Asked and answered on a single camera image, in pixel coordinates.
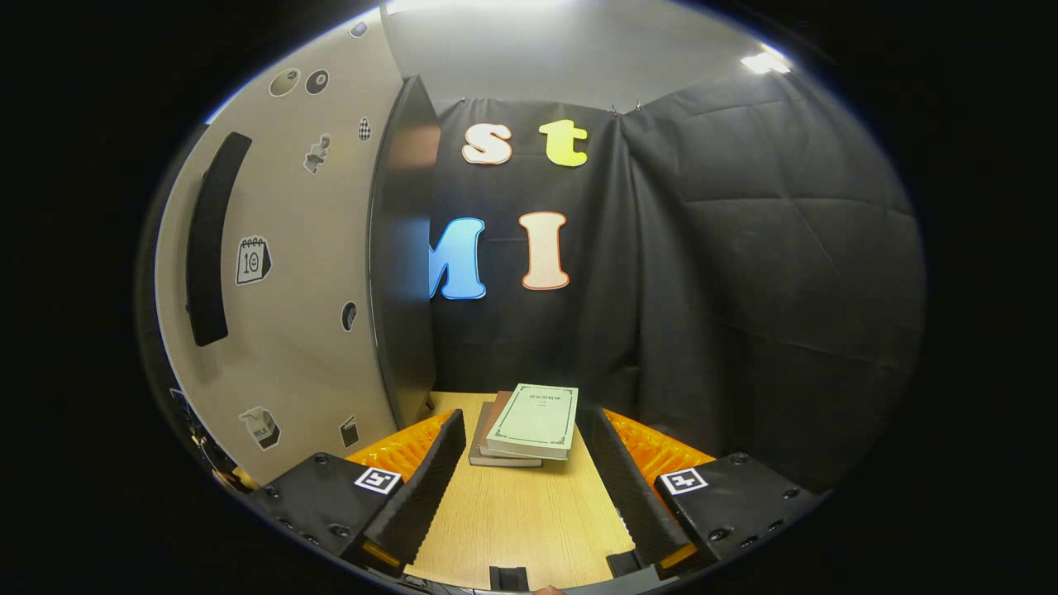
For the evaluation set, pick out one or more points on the light green book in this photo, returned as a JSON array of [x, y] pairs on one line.
[[536, 420]]

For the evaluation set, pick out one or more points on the beige cabinet door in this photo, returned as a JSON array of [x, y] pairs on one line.
[[306, 330]]

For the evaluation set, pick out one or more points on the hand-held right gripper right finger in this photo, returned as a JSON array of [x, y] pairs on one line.
[[624, 496]]

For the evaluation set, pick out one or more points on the black backdrop cloth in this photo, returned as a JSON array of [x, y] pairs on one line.
[[744, 273]]

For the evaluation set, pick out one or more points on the grey-brown book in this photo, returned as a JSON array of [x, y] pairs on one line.
[[500, 462]]

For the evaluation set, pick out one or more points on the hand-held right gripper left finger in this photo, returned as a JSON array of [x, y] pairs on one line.
[[430, 496]]

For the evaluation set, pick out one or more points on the brown book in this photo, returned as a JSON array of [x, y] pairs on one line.
[[493, 421]]

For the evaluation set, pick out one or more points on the large ceiling light panel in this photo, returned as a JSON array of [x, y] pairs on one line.
[[479, 5]]

